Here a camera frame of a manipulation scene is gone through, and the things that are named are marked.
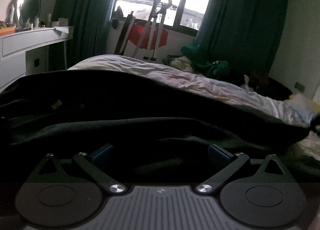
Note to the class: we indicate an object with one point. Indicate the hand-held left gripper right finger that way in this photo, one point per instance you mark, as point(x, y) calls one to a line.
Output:
point(218, 155)

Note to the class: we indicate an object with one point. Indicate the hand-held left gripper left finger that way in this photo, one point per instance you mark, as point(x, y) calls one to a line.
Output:
point(102, 155)

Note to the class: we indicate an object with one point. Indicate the black garment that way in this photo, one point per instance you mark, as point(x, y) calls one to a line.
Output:
point(150, 110)

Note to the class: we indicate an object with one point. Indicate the green clothes pile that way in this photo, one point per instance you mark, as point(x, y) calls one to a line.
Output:
point(215, 67)

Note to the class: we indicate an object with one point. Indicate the pale yellow clothes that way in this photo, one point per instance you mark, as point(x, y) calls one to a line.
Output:
point(180, 62)

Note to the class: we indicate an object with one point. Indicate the pale wrinkled bed duvet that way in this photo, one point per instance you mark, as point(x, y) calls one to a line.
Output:
point(200, 82)

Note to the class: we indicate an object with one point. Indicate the white plastic bag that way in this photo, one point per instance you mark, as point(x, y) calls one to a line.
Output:
point(246, 81)

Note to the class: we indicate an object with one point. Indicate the blue printed pillow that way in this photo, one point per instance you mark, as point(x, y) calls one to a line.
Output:
point(297, 115)

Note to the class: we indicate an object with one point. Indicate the yellow plush toy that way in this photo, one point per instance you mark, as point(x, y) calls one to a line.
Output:
point(302, 98)

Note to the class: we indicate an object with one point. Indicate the white paper sheet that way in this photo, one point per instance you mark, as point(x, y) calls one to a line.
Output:
point(63, 30)

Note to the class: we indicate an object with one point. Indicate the dark green curtain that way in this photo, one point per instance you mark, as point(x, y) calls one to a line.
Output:
point(245, 20)
point(85, 15)

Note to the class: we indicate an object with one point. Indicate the white box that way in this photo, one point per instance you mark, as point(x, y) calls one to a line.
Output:
point(60, 22)

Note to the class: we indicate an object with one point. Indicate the white dressing table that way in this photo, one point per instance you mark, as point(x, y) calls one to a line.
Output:
point(15, 45)

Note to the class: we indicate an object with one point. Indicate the dark iron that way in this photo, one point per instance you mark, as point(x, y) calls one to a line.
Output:
point(118, 13)

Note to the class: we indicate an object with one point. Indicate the small white bottle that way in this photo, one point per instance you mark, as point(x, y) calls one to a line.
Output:
point(37, 22)

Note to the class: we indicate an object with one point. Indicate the orange tray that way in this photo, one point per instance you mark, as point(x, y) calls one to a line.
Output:
point(6, 30)

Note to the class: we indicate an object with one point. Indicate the tall white bottle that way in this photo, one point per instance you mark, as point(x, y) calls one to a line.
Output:
point(11, 13)

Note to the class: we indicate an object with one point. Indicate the wavy framed mirror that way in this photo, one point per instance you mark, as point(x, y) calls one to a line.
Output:
point(30, 2)

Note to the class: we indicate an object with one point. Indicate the dark wall outlet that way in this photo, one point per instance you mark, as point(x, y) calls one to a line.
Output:
point(299, 87)

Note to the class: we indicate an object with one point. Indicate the black wall socket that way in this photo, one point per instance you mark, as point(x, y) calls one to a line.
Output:
point(36, 62)

